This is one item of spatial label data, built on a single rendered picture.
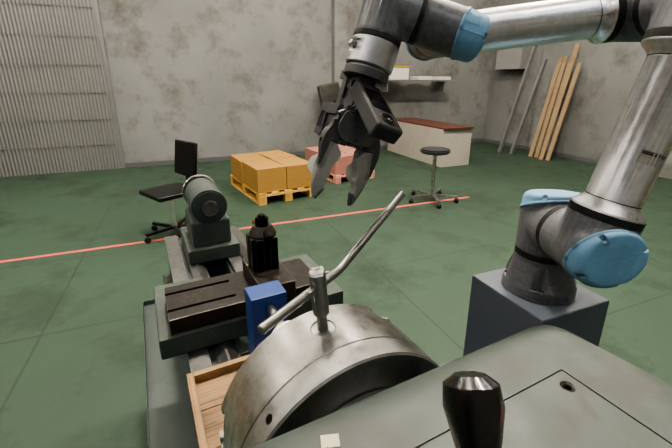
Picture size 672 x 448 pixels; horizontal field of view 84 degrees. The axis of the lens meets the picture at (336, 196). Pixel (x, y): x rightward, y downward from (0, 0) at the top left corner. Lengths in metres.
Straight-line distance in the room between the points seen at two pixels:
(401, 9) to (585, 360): 0.50
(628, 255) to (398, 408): 0.50
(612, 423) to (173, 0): 7.89
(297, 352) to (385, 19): 0.47
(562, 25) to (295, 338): 0.69
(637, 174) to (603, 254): 0.14
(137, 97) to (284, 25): 3.08
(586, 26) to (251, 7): 7.50
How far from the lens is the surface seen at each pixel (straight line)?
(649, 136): 0.77
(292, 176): 5.08
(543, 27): 0.82
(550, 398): 0.47
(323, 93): 7.95
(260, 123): 8.05
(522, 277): 0.93
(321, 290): 0.49
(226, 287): 1.18
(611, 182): 0.77
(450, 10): 0.63
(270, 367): 0.53
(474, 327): 1.04
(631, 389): 0.52
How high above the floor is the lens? 1.55
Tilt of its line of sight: 17 degrees down
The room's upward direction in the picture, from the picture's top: straight up
